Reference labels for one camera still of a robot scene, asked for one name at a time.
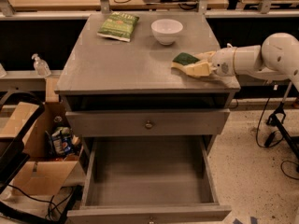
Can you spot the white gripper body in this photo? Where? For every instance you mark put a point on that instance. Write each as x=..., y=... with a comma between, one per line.
x=222, y=62

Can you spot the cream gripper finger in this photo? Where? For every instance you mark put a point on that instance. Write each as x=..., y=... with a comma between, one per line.
x=198, y=69
x=205, y=55

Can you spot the green and yellow sponge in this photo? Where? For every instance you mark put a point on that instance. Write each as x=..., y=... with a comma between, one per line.
x=182, y=60

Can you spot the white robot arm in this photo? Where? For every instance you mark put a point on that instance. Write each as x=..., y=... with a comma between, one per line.
x=277, y=58

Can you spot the grey wooden drawer cabinet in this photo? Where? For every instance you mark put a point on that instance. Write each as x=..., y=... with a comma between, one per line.
x=107, y=75

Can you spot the open grey middle drawer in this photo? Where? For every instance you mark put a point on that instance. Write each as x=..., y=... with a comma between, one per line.
x=149, y=180

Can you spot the grey upper drawer with knob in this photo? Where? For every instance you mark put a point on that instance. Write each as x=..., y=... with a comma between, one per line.
x=147, y=123

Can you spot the white ceramic bowl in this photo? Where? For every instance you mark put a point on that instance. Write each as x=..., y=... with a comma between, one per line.
x=166, y=31

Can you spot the black stand base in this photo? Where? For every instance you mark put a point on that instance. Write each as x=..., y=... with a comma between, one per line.
x=276, y=119

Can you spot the green chip bag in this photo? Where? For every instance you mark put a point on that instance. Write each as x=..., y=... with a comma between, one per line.
x=118, y=26

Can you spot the blue snack package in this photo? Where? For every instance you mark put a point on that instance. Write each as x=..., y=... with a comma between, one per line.
x=62, y=141

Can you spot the clear sanitizer pump bottle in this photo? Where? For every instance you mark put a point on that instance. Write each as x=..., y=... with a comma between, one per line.
x=41, y=66

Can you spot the open cardboard box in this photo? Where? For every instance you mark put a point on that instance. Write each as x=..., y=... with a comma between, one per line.
x=45, y=173

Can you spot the black chair frame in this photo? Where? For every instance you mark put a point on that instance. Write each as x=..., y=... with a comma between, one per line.
x=12, y=157

